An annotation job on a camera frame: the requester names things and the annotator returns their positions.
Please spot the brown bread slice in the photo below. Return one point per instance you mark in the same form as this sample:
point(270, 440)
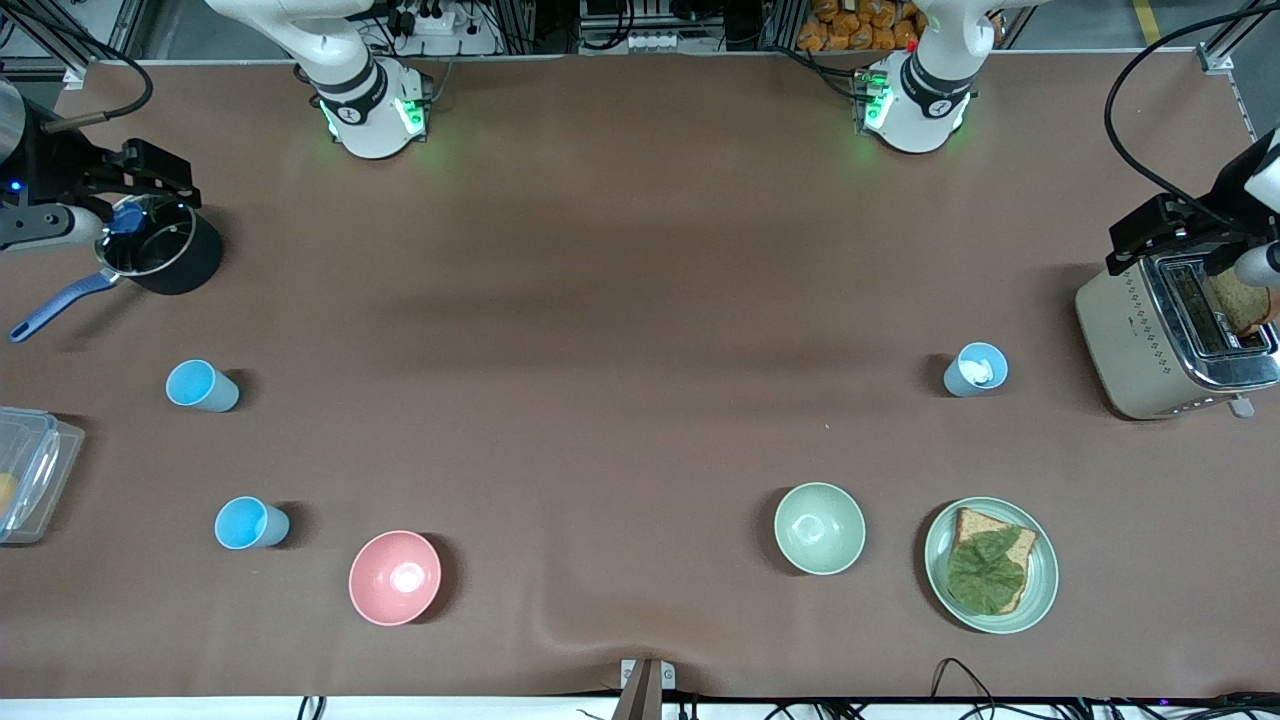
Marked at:
point(975, 522)

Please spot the clear plastic food container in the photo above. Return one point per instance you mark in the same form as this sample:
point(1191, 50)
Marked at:
point(40, 470)

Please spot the light blue cup holding tissue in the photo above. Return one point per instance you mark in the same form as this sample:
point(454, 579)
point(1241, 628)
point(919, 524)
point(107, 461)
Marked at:
point(957, 380)

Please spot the crumpled white tissue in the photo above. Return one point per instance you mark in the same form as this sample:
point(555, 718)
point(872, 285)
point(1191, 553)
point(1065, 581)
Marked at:
point(983, 370)

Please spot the aluminium frame corner bracket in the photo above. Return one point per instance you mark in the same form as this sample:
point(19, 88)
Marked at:
point(1217, 60)
point(76, 76)

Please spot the toast slice in toaster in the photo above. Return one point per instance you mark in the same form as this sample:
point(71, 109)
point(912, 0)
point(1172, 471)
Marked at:
point(1240, 300)

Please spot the white power strip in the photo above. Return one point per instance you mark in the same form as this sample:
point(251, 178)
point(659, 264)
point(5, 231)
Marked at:
point(432, 20)

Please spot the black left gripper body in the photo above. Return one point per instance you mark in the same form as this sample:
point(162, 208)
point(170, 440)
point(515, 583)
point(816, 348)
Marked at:
point(1226, 194)

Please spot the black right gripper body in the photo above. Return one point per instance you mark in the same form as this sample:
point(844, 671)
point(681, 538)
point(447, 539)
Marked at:
point(52, 162)

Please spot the pale green plate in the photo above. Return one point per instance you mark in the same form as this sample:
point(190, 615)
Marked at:
point(1042, 570)

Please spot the brown table cloth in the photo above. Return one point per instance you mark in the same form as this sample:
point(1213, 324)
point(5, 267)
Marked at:
point(620, 300)

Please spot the glass lid with blue knob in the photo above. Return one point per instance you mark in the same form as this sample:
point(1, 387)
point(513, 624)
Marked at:
point(150, 245)

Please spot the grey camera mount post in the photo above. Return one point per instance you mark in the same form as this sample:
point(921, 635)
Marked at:
point(640, 690)

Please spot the orange item in container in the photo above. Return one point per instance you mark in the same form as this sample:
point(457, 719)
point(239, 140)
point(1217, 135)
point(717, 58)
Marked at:
point(6, 490)

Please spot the beige and chrome toaster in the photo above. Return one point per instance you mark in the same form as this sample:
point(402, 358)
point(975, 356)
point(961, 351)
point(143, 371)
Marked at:
point(1130, 350)

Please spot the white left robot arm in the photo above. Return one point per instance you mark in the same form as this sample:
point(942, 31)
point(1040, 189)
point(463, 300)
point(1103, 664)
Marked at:
point(935, 75)

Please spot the green lettuce leaf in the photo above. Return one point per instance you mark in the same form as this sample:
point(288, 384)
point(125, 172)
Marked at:
point(985, 575)

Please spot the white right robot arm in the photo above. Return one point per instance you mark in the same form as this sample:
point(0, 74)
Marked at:
point(345, 55)

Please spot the pink bowl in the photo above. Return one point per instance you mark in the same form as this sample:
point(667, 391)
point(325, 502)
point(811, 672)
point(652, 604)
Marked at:
point(395, 580)

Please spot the bag of orange snacks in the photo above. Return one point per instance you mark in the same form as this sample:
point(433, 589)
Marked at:
point(860, 25)

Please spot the pale green bowl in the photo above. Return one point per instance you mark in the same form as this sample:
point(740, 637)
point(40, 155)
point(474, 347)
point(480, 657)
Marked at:
point(820, 528)

